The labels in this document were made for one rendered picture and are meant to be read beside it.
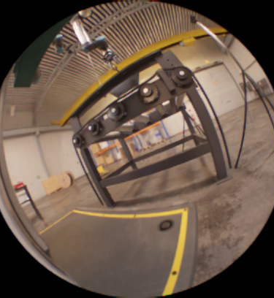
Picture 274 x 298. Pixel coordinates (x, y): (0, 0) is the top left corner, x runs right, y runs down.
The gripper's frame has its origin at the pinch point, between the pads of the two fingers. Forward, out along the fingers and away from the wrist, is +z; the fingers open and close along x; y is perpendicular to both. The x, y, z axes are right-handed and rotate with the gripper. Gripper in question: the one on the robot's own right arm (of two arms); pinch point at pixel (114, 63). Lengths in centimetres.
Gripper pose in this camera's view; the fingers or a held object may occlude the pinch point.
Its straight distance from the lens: 105.9
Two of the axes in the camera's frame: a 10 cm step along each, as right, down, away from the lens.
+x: 8.4, -3.7, -4.0
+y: -3.5, 1.8, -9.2
